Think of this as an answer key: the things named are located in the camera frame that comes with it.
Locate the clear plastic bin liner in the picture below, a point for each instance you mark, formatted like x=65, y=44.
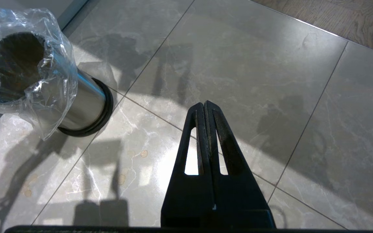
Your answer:
x=44, y=84

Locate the stainless steel trash bin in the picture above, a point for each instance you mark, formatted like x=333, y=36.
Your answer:
x=84, y=106

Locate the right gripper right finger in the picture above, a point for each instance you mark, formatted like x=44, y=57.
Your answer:
x=238, y=197

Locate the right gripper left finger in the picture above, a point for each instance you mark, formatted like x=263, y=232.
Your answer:
x=189, y=197

